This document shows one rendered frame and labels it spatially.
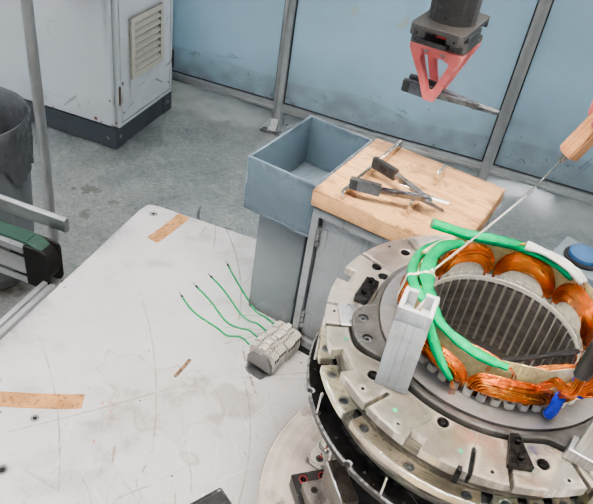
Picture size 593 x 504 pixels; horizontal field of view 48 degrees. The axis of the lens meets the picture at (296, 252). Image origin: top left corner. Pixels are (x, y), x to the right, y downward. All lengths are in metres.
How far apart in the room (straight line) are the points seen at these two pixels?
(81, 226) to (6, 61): 0.92
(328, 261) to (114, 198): 1.86
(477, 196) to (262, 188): 0.29
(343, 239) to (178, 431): 0.33
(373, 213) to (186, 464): 0.39
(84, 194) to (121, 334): 1.73
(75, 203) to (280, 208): 1.83
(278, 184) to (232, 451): 0.35
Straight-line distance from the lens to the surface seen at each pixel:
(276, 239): 0.97
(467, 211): 0.88
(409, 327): 0.52
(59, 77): 3.01
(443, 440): 0.56
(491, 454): 0.56
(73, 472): 0.89
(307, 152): 1.05
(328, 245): 0.89
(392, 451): 0.58
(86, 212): 2.62
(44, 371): 0.99
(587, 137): 0.54
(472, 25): 0.83
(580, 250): 0.93
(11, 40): 3.10
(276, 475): 0.86
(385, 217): 0.82
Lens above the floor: 1.52
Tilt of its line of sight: 38 degrees down
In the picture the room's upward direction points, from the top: 10 degrees clockwise
